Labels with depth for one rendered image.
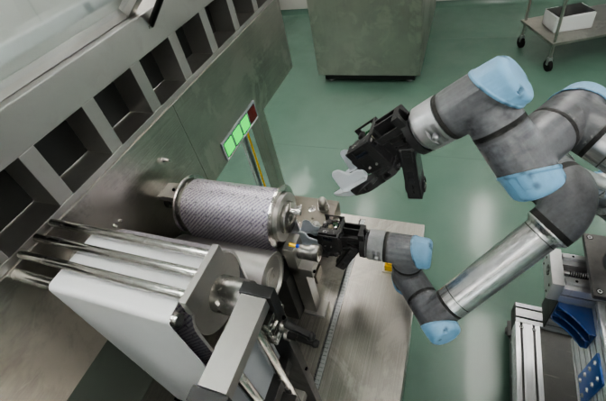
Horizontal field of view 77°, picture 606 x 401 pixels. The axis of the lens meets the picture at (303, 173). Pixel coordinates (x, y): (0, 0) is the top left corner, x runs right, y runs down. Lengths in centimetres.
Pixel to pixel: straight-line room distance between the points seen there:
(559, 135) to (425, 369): 156
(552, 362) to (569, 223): 109
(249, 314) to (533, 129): 45
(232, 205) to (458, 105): 53
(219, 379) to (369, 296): 69
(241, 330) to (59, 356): 49
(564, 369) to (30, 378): 172
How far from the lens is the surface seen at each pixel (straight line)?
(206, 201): 91
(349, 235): 97
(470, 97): 56
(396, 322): 111
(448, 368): 204
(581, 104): 67
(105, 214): 92
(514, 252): 91
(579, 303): 149
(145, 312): 62
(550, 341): 196
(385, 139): 63
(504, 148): 57
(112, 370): 108
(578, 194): 91
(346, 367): 107
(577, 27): 408
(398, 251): 93
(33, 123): 81
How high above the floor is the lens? 190
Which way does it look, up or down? 42 degrees down
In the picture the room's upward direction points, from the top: 13 degrees counter-clockwise
